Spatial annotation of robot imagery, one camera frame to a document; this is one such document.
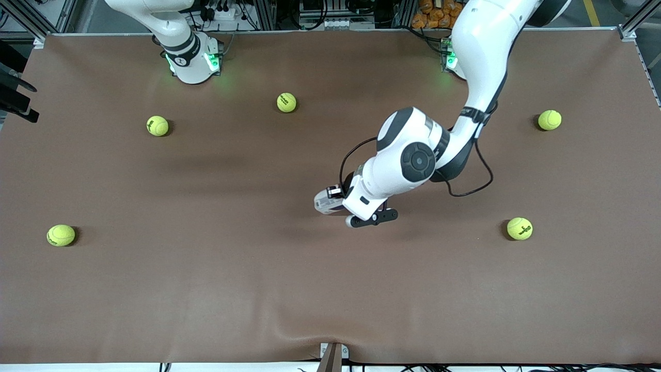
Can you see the aluminium frame profile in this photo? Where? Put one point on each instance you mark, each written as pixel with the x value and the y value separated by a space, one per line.
pixel 404 13
pixel 266 14
pixel 638 20
pixel 46 20

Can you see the grey electronics box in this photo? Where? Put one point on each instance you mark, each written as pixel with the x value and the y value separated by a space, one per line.
pixel 335 13

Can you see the white blue tennis ball can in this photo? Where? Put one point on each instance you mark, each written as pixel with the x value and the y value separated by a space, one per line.
pixel 325 205

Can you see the pile of orange packets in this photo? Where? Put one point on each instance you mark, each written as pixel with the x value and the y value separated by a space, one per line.
pixel 434 18

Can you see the brown table cover sheet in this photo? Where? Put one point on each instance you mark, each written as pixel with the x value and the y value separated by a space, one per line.
pixel 206 289

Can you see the white power strip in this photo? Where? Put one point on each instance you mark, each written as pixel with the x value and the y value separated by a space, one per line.
pixel 224 14

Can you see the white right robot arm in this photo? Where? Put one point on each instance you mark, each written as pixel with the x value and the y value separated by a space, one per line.
pixel 191 67

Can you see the grey metal mounting bracket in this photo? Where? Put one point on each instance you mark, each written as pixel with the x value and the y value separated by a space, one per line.
pixel 333 361

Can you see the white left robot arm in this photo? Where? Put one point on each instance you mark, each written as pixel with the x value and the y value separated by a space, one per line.
pixel 485 46

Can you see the yellow tennis ball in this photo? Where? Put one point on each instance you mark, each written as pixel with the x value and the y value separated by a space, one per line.
pixel 286 102
pixel 61 235
pixel 519 228
pixel 157 125
pixel 549 120

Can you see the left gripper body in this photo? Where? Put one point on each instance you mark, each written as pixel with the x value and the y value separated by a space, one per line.
pixel 349 184

